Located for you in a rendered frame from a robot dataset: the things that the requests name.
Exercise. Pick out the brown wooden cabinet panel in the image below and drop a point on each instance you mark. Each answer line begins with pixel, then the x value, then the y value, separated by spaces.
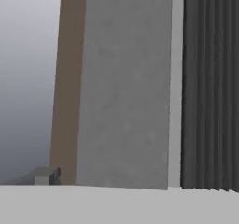
pixel 67 87

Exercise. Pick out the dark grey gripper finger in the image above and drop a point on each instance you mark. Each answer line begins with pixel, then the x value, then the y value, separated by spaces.
pixel 43 175

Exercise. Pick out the dark ribbed panel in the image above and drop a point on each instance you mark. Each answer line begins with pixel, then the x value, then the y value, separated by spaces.
pixel 211 87

